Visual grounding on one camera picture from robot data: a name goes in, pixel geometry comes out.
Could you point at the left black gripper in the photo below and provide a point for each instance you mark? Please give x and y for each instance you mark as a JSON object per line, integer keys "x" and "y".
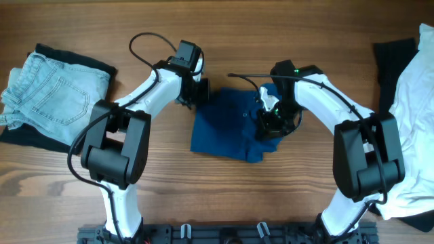
{"x": 204, "y": 95}

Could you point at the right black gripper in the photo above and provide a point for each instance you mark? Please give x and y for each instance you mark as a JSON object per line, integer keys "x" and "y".
{"x": 271, "y": 125}

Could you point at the blue t-shirt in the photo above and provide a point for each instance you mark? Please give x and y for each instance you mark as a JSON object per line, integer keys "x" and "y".
{"x": 226, "y": 126}

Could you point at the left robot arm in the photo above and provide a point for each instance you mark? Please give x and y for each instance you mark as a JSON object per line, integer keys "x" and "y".
{"x": 116, "y": 143}

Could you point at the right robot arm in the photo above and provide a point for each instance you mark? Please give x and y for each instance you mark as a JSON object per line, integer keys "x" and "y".
{"x": 367, "y": 156}

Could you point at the black garment with logo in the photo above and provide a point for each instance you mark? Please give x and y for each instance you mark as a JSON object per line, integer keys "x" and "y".
{"x": 391, "y": 59}

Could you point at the white garment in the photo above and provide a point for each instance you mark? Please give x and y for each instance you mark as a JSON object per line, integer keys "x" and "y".
{"x": 413, "y": 109}

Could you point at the folded light blue jeans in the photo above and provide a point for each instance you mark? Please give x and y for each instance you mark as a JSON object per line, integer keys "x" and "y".
{"x": 54, "y": 97}

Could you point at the folded black garment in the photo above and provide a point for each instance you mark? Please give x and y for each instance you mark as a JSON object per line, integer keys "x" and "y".
{"x": 27, "y": 135}

